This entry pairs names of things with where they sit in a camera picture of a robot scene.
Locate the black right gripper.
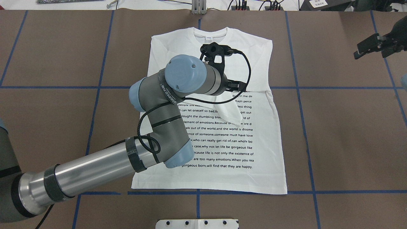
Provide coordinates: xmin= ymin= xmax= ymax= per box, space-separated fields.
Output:
xmin=354 ymin=16 xmax=407 ymax=60

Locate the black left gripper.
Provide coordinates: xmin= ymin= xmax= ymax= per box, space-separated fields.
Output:
xmin=223 ymin=74 xmax=247 ymax=92

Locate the white long-sleeve printed shirt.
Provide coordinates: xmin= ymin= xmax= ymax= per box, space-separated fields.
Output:
xmin=131 ymin=27 xmax=287 ymax=195

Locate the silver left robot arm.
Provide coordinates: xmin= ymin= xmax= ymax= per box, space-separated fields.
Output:
xmin=1 ymin=54 xmax=251 ymax=223

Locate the black power adapter box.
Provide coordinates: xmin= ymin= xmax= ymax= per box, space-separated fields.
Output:
xmin=300 ymin=0 xmax=353 ymax=11

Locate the black orange adapter box upper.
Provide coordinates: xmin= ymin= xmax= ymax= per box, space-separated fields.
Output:
xmin=227 ymin=0 xmax=250 ymax=10

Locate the black orange adapter box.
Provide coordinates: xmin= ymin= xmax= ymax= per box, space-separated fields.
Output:
xmin=259 ymin=0 xmax=284 ymax=11
xmin=227 ymin=0 xmax=250 ymax=10

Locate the black orange adapter box lower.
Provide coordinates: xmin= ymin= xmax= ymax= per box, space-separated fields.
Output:
xmin=259 ymin=0 xmax=284 ymax=11

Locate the aluminium frame post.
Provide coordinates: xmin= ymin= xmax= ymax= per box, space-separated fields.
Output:
xmin=191 ymin=0 xmax=208 ymax=15

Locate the white pedestal column with base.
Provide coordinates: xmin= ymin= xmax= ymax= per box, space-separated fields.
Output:
xmin=155 ymin=219 xmax=240 ymax=229

